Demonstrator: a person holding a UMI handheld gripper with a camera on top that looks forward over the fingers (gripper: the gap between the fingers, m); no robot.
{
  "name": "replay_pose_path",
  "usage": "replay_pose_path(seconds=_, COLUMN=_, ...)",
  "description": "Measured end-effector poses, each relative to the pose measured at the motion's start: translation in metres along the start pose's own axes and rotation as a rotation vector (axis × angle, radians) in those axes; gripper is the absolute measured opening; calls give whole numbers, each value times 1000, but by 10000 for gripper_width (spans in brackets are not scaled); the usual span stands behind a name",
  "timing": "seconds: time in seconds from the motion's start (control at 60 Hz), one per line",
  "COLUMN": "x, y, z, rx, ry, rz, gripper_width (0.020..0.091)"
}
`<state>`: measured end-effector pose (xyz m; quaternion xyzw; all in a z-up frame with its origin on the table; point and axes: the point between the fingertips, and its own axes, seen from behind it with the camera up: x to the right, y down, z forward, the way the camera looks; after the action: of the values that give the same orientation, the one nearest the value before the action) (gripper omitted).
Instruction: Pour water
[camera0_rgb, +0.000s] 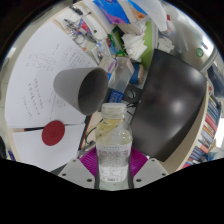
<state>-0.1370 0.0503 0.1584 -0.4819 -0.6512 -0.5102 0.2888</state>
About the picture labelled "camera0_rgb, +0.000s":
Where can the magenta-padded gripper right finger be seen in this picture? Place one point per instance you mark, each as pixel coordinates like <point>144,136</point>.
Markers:
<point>151,170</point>

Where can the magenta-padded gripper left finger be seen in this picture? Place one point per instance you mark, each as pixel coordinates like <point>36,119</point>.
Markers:
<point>75,171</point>

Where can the clear plastic water bottle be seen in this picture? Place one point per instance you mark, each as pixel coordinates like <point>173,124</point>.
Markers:
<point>114,153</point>

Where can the grey metal laptop stand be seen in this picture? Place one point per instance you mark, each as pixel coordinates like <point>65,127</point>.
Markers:
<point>86,148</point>

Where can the flat round red coaster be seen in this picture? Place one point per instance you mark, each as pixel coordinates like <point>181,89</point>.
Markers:
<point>53,133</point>

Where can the blank white paper sheet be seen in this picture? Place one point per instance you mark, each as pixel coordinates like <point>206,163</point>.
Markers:
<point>33,153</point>

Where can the black computer monitor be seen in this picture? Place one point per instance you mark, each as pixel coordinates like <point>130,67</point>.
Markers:
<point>170,106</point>

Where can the small blue box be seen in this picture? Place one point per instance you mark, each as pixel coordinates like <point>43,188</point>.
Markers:
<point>116,96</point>

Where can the grey paper cup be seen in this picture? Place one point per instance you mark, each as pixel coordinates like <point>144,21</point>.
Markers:
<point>70,85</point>

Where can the clear plastic box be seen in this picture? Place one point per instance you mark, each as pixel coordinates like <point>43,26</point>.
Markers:
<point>122,75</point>

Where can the white paper with handwriting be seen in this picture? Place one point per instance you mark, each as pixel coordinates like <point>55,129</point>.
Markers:
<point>33,66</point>

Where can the stack of white tissues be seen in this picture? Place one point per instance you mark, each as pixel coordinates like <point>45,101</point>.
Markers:
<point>135,46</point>

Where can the scissors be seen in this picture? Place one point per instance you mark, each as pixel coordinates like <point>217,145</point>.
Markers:
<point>80,33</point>

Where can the blue tissue box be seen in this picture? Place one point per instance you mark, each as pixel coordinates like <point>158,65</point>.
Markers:
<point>111,10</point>

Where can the wall shelf with books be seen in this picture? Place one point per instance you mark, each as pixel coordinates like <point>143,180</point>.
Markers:
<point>208,133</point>

